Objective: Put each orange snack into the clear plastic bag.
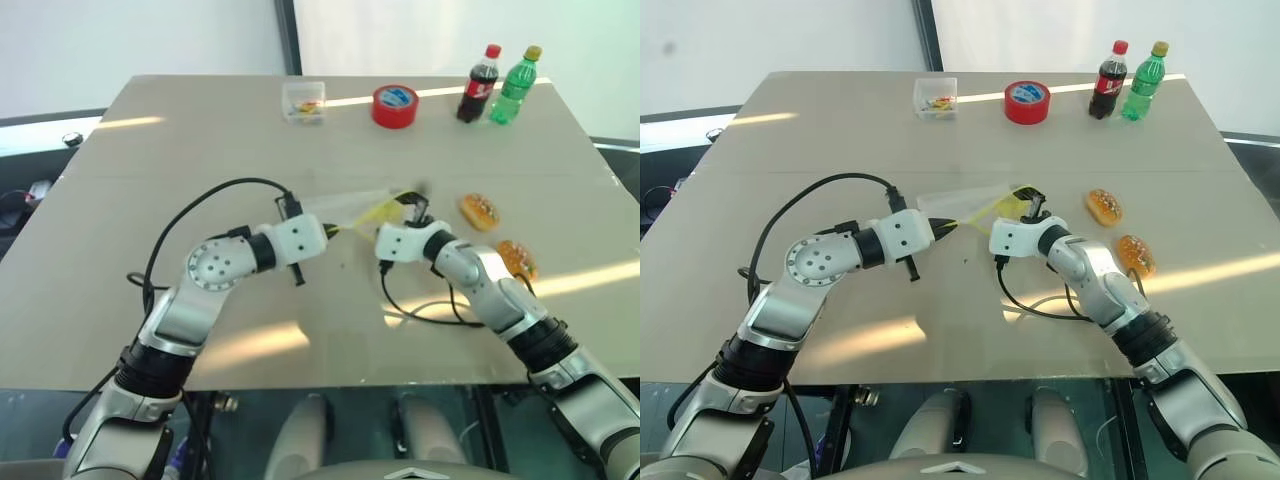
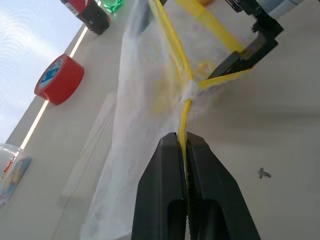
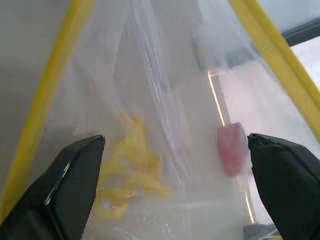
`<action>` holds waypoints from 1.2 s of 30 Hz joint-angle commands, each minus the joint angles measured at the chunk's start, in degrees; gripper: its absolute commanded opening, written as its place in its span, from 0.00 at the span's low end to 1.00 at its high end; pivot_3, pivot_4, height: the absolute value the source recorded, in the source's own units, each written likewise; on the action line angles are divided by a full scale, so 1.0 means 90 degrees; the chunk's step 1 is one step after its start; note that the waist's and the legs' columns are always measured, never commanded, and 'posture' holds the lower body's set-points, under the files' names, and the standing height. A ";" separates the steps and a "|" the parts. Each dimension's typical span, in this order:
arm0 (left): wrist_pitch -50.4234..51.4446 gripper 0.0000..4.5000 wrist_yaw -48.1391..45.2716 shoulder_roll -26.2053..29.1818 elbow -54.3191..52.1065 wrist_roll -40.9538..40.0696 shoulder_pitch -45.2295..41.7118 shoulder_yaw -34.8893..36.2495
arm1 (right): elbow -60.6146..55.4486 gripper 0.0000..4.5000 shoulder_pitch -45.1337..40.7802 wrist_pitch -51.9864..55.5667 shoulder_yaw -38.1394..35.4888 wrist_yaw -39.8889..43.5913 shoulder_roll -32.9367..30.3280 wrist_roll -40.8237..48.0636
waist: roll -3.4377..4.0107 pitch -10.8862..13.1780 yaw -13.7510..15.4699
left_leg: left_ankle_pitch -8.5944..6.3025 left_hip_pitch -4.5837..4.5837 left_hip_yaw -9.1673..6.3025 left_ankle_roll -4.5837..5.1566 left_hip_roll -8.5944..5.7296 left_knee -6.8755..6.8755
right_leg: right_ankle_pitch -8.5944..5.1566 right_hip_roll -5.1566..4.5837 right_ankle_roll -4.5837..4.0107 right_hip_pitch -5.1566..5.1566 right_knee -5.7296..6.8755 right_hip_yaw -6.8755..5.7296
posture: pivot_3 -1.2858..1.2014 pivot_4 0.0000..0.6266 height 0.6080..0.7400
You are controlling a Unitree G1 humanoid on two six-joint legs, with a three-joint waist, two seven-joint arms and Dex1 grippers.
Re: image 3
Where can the clear yellow-trimmed plastic bag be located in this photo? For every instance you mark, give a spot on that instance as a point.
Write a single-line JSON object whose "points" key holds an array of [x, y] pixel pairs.
{"points": [[160, 82]]}

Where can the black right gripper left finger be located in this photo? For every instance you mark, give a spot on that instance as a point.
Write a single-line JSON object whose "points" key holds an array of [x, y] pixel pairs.
{"points": [[57, 190]]}

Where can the orange-yellow snack pack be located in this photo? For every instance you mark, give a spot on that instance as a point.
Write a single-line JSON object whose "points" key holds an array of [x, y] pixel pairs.
{"points": [[132, 167]]}

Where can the red snack pack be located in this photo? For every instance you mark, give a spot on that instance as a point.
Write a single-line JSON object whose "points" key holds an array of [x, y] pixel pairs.
{"points": [[231, 148]]}

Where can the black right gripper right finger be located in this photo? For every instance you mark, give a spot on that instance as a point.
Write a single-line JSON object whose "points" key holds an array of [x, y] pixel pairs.
{"points": [[287, 180]]}

